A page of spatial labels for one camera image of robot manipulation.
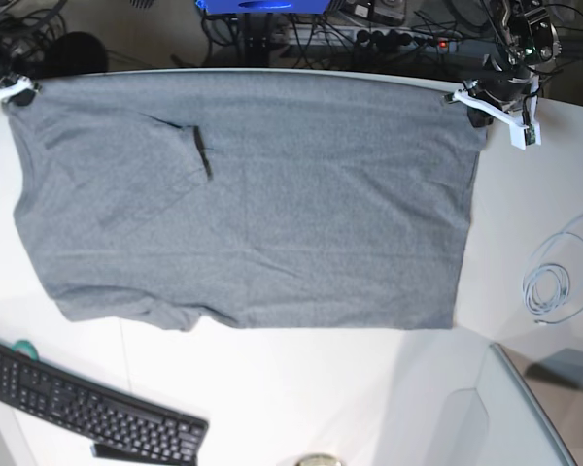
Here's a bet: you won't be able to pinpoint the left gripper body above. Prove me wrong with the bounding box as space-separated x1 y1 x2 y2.
470 55 539 110

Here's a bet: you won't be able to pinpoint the grey t-shirt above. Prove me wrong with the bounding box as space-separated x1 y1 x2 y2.
7 71 486 330

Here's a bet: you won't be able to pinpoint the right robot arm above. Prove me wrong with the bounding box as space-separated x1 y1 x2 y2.
0 1 67 107

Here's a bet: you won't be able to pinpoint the green tape roll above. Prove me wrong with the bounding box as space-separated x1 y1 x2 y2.
11 340 39 361

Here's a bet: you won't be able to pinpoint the black computer keyboard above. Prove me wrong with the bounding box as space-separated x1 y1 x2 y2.
0 344 209 465

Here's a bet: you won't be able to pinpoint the round brass object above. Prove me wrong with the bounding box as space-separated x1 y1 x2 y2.
294 453 344 466

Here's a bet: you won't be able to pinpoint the coiled white cable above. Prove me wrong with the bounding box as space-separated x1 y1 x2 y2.
522 209 583 326

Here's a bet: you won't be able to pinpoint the blue base plate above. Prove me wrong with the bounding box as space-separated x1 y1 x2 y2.
195 0 329 15

